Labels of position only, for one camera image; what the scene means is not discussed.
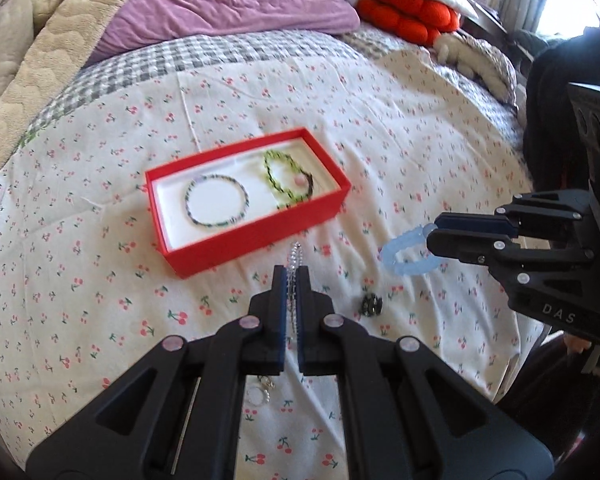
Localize white plush toy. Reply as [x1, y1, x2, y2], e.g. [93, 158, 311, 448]
[432, 30, 518, 106]

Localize blue green beaded bracelet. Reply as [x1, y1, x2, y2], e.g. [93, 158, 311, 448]
[184, 174, 249, 228]

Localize grey checked quilt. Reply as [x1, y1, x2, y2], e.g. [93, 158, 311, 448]
[15, 27, 523, 161]

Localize light blue beaded bracelet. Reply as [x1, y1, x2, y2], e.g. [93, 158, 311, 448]
[380, 225, 438, 277]

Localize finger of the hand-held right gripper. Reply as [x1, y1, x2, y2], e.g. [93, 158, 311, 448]
[435, 189, 593, 238]
[426, 232, 596, 301]

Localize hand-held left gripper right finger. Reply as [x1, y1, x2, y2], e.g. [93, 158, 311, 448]
[298, 266, 553, 480]

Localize green black beaded bracelet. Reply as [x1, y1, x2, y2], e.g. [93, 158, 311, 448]
[263, 150, 315, 200]

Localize orange knotted cushion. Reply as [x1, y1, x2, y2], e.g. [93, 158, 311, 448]
[356, 0, 461, 46]

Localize clear beaded bracelet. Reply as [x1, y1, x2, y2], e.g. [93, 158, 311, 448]
[286, 242, 304, 346]

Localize black beaded ring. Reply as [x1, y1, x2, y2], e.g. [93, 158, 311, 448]
[358, 294, 385, 317]

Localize dark cord bracelet pink bead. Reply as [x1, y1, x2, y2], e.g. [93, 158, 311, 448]
[277, 172, 318, 209]

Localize dark clothes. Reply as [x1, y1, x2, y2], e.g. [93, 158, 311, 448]
[522, 25, 600, 191]

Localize red jewelry box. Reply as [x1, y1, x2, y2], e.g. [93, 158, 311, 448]
[145, 128, 351, 279]

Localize beige fleece blanket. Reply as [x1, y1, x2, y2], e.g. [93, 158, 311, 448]
[0, 0, 181, 211]

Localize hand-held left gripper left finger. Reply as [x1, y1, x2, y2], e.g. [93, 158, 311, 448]
[25, 265, 287, 480]

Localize purple quilt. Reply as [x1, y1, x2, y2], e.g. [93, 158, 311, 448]
[85, 0, 363, 68]

